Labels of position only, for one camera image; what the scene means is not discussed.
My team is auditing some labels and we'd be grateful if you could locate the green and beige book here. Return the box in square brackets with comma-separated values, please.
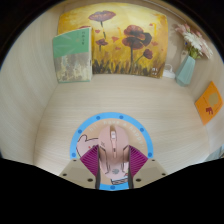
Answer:
[51, 27, 94, 84]

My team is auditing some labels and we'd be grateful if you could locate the round blue-rimmed cartoon mouse pad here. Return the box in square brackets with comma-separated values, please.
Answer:
[69, 111, 155, 192]

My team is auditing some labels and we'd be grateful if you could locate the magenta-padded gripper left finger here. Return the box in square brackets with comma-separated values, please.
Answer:
[59, 143, 101, 190]

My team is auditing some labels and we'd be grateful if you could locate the white cable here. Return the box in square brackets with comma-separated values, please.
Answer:
[164, 63, 175, 73]

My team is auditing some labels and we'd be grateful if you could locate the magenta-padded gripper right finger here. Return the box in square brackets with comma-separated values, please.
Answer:
[126, 143, 168, 190]

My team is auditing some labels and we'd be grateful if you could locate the teal faceted vase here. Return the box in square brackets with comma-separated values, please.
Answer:
[175, 54, 197, 88]

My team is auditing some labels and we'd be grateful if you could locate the yellow poppy flower painting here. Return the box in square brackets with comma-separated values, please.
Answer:
[57, 2, 170, 80]

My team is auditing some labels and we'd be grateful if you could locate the pink computer mouse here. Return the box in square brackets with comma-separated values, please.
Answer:
[97, 124, 131, 181]

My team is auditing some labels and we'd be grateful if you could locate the white and pink flower bouquet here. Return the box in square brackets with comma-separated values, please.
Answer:
[174, 22, 215, 61]

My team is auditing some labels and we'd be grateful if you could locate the orange booklet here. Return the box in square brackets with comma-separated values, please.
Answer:
[194, 80, 224, 127]

